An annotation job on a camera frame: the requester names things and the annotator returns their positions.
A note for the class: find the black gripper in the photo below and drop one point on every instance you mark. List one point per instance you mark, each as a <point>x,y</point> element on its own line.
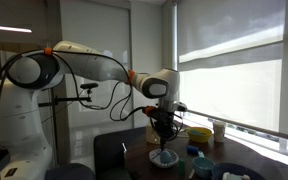
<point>164,125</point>

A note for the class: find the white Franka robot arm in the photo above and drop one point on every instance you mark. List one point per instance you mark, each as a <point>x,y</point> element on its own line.
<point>84,63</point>

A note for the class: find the blue patterned white bowl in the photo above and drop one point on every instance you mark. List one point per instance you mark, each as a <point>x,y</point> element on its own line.
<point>155,160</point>

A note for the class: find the yellow bowl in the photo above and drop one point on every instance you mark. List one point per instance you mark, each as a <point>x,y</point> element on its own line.
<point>200,138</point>

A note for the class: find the light wooden spoon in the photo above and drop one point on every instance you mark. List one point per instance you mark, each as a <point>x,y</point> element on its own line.
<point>191,174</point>

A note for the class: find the small teal bowl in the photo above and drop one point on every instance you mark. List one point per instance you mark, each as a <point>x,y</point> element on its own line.
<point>202,166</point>

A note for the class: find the dark grey bowl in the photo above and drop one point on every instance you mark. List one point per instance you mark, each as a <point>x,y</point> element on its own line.
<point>224,168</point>

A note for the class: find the green plastic cylinder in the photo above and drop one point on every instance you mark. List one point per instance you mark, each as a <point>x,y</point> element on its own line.
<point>182,166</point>

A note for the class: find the blue sponge block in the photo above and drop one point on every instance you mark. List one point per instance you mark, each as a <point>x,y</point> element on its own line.
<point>192,149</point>

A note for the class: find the toy milk carton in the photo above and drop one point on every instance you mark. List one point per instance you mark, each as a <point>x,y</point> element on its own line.
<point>234,176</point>

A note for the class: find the frosted glass partition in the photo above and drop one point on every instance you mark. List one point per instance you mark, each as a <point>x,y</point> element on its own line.
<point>94,26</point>

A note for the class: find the fluorescent ceiling light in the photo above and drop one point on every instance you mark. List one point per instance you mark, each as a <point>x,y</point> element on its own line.
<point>7,28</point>

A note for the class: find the black camera stand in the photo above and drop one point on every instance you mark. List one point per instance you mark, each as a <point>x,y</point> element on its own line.
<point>70,98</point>

